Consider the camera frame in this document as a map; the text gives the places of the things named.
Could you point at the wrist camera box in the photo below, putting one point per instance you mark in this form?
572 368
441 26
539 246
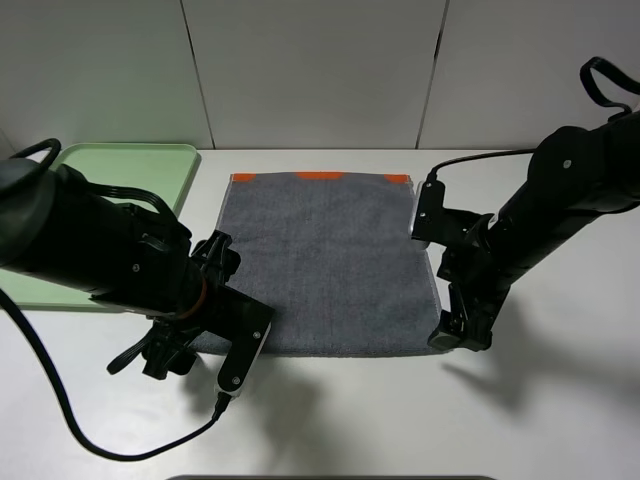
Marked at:
426 224
246 324

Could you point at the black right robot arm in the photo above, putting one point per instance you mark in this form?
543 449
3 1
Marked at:
574 177

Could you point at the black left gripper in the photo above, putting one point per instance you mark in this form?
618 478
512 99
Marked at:
182 292

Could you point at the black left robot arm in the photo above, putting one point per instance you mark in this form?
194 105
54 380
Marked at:
123 246

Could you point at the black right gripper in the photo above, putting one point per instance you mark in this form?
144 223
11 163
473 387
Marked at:
474 292

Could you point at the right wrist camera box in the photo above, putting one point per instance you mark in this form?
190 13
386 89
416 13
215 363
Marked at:
426 224

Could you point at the light green plastic tray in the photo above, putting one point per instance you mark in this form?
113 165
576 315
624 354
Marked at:
164 169

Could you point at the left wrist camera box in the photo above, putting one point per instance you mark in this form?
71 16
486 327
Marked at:
246 324

